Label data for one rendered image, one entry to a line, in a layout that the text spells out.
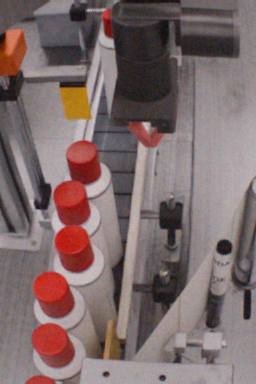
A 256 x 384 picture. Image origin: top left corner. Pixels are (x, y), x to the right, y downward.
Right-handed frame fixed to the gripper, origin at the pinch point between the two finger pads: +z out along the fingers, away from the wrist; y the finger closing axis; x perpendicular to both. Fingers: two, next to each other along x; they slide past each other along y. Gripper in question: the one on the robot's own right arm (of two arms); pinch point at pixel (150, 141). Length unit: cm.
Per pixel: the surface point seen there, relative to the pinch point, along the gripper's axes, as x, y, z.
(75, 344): 4.2, -27.2, -2.9
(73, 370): 4.1, -29.8, -2.7
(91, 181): 5.1, -9.2, -3.8
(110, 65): 6.8, 15.0, 1.0
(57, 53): 22.3, 39.3, 18.3
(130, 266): 1.9, -11.1, 10.1
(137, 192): 2.1, 0.0, 10.1
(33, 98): 24.1, 26.2, 18.4
